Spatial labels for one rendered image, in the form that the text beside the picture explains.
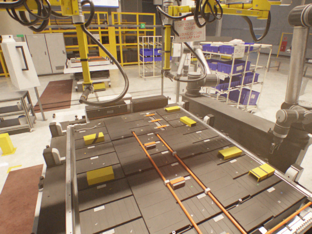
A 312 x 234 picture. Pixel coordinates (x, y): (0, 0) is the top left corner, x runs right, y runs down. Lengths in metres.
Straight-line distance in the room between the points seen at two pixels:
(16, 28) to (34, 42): 8.89
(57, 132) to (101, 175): 0.99
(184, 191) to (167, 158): 0.30
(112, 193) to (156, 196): 0.24
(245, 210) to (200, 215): 0.23
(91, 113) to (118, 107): 0.29
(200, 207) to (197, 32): 1.69
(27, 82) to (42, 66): 6.52
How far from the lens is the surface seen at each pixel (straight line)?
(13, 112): 4.31
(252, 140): 2.23
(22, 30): 1.49
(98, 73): 6.19
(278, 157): 2.16
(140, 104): 1.97
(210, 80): 2.82
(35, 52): 10.40
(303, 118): 1.71
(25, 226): 2.49
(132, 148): 1.35
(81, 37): 1.63
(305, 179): 3.26
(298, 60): 1.71
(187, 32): 2.11
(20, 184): 3.04
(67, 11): 1.59
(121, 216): 0.96
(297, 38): 1.69
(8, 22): 1.48
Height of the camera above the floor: 1.79
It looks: 25 degrees down
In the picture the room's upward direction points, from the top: straight up
